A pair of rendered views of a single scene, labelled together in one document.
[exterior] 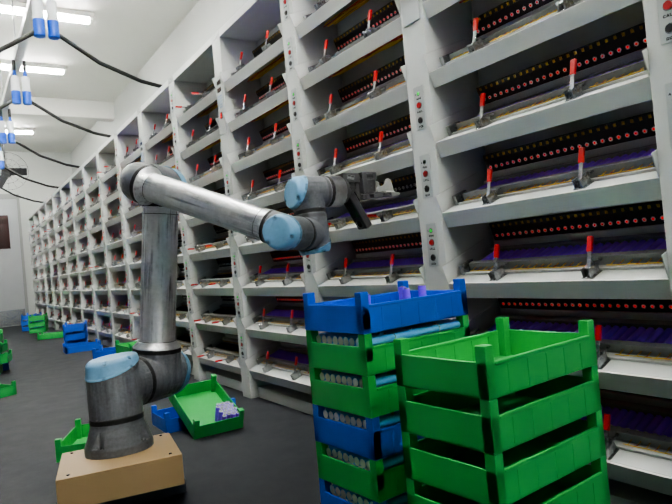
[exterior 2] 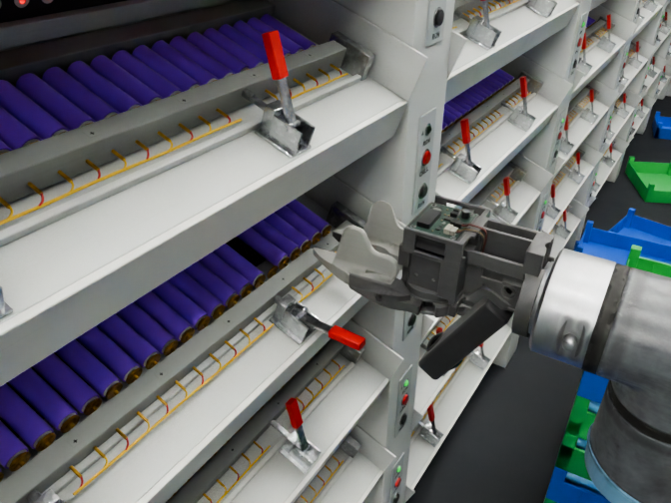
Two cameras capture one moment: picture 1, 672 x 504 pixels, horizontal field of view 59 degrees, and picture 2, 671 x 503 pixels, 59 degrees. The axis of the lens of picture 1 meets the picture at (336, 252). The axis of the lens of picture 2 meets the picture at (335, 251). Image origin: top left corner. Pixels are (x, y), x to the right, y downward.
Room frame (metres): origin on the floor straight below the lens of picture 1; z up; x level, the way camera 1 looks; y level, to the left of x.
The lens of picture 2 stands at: (2.03, 0.27, 1.12)
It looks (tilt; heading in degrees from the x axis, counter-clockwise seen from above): 32 degrees down; 246
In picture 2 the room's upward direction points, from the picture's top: straight up
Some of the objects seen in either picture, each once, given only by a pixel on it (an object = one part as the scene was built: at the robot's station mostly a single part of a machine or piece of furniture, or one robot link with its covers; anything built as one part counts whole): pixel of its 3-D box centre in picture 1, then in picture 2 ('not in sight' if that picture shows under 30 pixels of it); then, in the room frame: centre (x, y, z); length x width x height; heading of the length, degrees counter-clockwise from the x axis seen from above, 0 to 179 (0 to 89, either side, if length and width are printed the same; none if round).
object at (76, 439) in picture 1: (94, 435); not in sight; (2.25, 0.98, 0.04); 0.30 x 0.20 x 0.08; 11
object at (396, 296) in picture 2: not in sight; (396, 285); (1.81, -0.11, 0.81); 0.09 x 0.05 x 0.02; 134
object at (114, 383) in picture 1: (116, 384); not in sight; (1.74, 0.68, 0.32); 0.17 x 0.15 x 0.18; 155
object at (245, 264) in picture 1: (249, 213); not in sight; (2.91, 0.41, 0.89); 0.20 x 0.09 x 1.77; 123
